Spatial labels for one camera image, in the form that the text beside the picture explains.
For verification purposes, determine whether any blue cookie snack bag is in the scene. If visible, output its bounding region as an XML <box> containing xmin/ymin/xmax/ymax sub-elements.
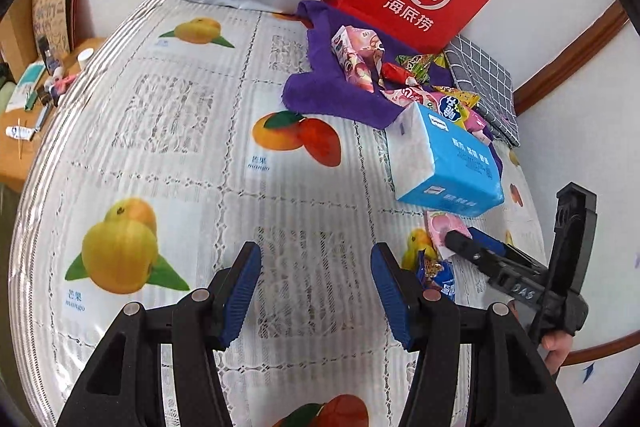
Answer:
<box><xmin>416</xmin><ymin>249</ymin><xmax>456</xmax><ymax>301</ymax></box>

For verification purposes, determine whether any pink yellow snack bag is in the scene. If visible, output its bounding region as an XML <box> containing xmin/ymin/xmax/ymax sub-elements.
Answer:
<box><xmin>433</xmin><ymin>86</ymin><xmax>492</xmax><ymax>145</ymax></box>

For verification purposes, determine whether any strawberry white snack bag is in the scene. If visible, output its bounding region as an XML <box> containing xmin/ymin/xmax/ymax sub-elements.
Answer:
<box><xmin>382</xmin><ymin>87</ymin><xmax>439</xmax><ymax>113</ymax></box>

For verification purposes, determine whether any yellow triangular snack bag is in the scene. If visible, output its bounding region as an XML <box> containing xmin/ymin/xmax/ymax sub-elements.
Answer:
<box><xmin>432</xmin><ymin>53</ymin><xmax>448</xmax><ymax>69</ymax></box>

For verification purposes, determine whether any red gold snack pack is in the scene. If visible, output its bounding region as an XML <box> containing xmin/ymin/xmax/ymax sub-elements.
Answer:
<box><xmin>381</xmin><ymin>63</ymin><xmax>420</xmax><ymax>87</ymax></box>

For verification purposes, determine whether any green triangular snack bag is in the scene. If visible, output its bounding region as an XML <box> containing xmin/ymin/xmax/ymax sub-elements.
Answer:
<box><xmin>396</xmin><ymin>54</ymin><xmax>436</xmax><ymax>84</ymax></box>

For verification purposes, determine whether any pink white long snack pack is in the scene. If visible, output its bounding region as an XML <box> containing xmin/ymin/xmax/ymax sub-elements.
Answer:
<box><xmin>332</xmin><ymin>41</ymin><xmax>374</xmax><ymax>93</ymax></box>

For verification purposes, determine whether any pink panda snack pack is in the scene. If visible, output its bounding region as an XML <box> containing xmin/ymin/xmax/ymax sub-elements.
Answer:
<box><xmin>331</xmin><ymin>25</ymin><xmax>385</xmax><ymax>79</ymax></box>

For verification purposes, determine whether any person's right hand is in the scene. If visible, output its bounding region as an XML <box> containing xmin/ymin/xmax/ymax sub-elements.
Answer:
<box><xmin>506</xmin><ymin>299</ymin><xmax>575</xmax><ymax>376</ymax></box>

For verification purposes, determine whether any pink peach snack pack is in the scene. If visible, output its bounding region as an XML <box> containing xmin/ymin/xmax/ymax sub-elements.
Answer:
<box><xmin>425</xmin><ymin>209</ymin><xmax>472</xmax><ymax>260</ymax></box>

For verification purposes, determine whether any blue tissue pack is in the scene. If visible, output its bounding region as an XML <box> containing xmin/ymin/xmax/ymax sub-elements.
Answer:
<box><xmin>386</xmin><ymin>102</ymin><xmax>504</xmax><ymax>218</ymax></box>

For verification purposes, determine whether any grey checked folded cloth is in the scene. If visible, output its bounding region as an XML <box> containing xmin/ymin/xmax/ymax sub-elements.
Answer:
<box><xmin>444</xmin><ymin>35</ymin><xmax>521</xmax><ymax>147</ymax></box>

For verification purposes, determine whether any purple towel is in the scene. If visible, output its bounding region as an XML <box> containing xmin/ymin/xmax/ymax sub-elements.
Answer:
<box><xmin>281</xmin><ymin>0</ymin><xmax>454</xmax><ymax>131</ymax></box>

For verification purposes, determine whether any fruit print table cover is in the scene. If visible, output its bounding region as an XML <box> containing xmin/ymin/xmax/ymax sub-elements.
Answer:
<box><xmin>6</xmin><ymin>0</ymin><xmax>549</xmax><ymax>427</ymax></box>

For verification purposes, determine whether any wooden bedside table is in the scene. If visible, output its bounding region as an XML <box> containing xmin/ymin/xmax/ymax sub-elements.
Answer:
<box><xmin>0</xmin><ymin>37</ymin><xmax>108</xmax><ymax>194</ymax></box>

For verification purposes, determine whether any white ointment tube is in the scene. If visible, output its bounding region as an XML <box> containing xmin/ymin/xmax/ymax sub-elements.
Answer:
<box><xmin>6</xmin><ymin>126</ymin><xmax>36</xmax><ymax>142</ymax></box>

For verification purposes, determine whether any teal white tube box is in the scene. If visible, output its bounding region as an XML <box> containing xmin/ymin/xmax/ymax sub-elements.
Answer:
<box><xmin>6</xmin><ymin>61</ymin><xmax>46</xmax><ymax>113</ymax></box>

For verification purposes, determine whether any white cream jar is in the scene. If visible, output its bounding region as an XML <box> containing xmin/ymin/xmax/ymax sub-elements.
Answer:
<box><xmin>77</xmin><ymin>48</ymin><xmax>94</xmax><ymax>70</ymax></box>

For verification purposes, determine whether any patterned book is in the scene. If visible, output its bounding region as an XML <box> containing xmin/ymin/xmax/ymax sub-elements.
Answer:
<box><xmin>32</xmin><ymin>0</ymin><xmax>77</xmax><ymax>58</ymax></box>

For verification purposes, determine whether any brown wooden door frame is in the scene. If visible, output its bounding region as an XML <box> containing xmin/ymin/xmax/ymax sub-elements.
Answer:
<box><xmin>514</xmin><ymin>1</ymin><xmax>629</xmax><ymax>116</ymax></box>

